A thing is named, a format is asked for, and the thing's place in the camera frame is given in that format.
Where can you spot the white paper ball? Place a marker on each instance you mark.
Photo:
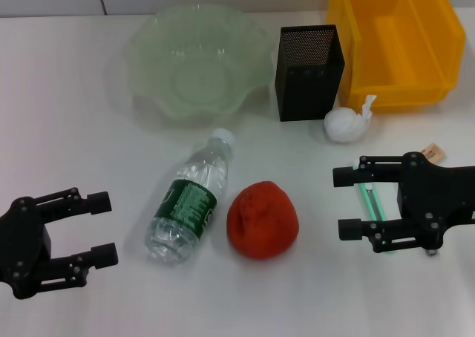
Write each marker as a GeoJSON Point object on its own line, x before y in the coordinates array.
{"type": "Point", "coordinates": [343, 125]}

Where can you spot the small tan wooden block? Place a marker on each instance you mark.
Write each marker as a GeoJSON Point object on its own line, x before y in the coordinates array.
{"type": "Point", "coordinates": [432, 152]}

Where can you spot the red-orange fruit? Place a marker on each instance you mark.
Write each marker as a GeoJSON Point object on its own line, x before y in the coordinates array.
{"type": "Point", "coordinates": [263, 222]}

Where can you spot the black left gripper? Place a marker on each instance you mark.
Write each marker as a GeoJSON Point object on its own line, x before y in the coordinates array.
{"type": "Point", "coordinates": [22, 240]}

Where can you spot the green utility knife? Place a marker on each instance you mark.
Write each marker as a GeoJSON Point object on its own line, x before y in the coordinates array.
{"type": "Point", "coordinates": [366, 199]}

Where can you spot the clear green-label water bottle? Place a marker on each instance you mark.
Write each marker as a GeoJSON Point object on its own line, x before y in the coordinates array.
{"type": "Point", "coordinates": [185, 207]}

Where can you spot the black mesh pen holder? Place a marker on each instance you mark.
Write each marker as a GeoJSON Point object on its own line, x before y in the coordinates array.
{"type": "Point", "coordinates": [308, 92]}

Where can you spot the yellow plastic storage bin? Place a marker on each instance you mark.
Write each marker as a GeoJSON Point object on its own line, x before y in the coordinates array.
{"type": "Point", "coordinates": [408, 36]}

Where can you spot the green glass fruit bowl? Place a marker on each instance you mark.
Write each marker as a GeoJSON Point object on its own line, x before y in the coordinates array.
{"type": "Point", "coordinates": [167, 55]}

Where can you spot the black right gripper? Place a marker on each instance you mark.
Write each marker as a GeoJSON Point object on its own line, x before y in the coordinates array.
{"type": "Point", "coordinates": [434, 196]}

